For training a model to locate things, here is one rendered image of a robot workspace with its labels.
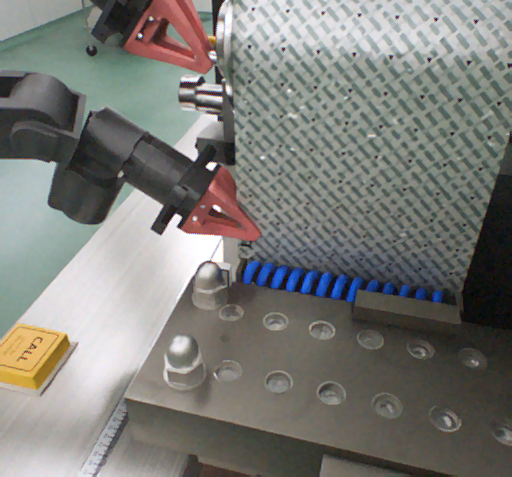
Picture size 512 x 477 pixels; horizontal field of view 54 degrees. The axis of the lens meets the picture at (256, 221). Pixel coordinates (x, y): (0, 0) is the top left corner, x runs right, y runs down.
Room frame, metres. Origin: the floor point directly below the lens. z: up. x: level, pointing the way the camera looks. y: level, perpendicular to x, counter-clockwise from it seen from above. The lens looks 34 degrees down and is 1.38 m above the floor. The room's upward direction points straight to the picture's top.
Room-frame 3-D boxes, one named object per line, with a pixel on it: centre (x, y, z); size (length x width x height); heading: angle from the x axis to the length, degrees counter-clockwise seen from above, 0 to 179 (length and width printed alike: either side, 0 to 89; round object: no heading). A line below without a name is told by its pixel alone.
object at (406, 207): (0.41, -0.09, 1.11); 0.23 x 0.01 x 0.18; 75
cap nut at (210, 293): (0.38, 0.05, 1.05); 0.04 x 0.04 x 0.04
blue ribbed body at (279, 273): (0.39, -0.09, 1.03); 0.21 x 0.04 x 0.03; 75
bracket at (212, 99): (0.55, 0.04, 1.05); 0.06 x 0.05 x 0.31; 75
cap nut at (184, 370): (0.28, 0.06, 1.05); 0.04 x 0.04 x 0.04
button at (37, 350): (0.41, 0.27, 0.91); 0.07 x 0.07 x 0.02; 75
